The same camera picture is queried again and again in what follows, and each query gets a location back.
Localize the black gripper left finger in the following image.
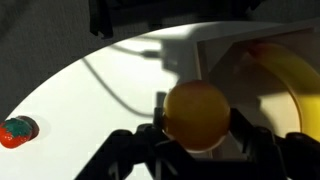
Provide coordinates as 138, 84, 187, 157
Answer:
74, 91, 188, 180

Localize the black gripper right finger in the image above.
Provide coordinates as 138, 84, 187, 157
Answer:
213, 107, 320, 180

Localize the orange plastic fruit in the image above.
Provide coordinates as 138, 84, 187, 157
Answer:
162, 79, 232, 152

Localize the wooden slatted crate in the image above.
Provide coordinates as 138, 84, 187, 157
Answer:
195, 19, 320, 158

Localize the yellow plastic banana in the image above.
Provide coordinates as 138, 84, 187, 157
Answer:
248, 42, 320, 144

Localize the red plastic strawberry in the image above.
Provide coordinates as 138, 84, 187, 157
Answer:
0, 117, 34, 150

